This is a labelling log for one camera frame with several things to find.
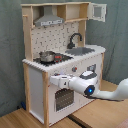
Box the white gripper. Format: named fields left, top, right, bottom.
left=50, top=75, right=71, bottom=89

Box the white toy oven door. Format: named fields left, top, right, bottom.
left=49, top=84, right=90, bottom=122

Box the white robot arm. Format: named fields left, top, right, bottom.
left=50, top=71, right=128, bottom=101

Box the wooden toy kitchen unit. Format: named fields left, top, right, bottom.
left=22, top=2, right=105, bottom=128

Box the right red stove knob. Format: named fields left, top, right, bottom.
left=71, top=66, right=78, bottom=73

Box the black toy stovetop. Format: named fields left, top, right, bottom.
left=34, top=53, right=71, bottom=67

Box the small metal cooking pot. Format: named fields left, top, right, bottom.
left=39, top=51, right=55, bottom=62

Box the grey toy ice dispenser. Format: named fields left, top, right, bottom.
left=87, top=64, right=96, bottom=72

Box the grey toy sink basin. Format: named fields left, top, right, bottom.
left=66, top=47, right=94, bottom=56

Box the black toy faucet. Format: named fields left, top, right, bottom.
left=67, top=33, right=82, bottom=49

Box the grey toy range hood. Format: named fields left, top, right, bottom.
left=35, top=6, right=64, bottom=27

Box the white toy microwave door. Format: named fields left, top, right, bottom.
left=87, top=3, right=107, bottom=22

